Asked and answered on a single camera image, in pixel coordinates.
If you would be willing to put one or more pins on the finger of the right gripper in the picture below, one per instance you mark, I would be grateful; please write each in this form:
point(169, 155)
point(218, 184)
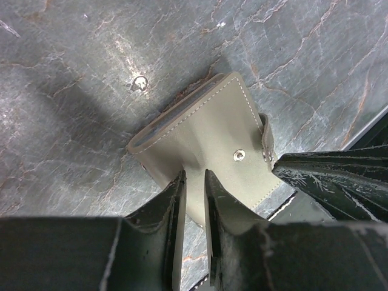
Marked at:
point(350, 185)

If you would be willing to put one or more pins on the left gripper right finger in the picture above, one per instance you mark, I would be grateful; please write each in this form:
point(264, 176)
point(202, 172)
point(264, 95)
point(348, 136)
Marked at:
point(234, 240)

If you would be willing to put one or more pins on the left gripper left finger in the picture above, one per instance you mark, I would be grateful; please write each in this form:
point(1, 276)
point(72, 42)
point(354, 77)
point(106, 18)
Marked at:
point(156, 239)

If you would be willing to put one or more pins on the grey card holder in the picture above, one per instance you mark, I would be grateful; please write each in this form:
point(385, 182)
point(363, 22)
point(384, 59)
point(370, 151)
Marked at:
point(217, 127)

